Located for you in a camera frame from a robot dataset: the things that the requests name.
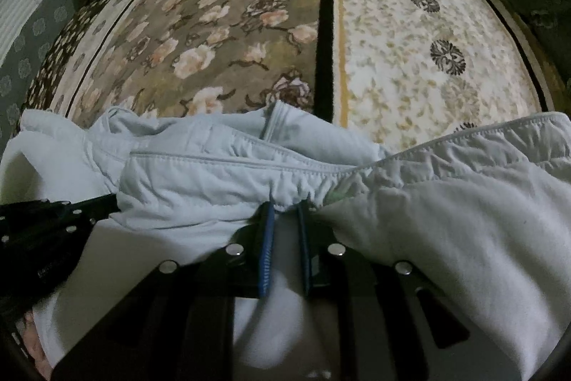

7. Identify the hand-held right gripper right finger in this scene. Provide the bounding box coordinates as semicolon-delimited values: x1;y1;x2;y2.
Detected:
297;200;507;381

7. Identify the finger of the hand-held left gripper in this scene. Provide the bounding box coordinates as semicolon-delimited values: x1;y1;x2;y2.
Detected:
45;194;120;239

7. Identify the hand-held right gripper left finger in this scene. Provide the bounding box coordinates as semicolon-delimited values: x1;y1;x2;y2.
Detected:
51;201;276;381

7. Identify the light blue garment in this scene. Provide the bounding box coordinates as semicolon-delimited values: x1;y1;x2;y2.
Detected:
0;100;571;381

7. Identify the grey medallion patterned sheet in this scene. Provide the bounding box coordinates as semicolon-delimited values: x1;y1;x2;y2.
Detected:
0;0;571;141

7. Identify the floral patterned blanket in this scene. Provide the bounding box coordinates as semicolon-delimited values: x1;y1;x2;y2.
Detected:
22;0;571;132

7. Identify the white ribbed panel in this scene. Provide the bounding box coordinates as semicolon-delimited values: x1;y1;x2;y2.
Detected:
0;0;59;65

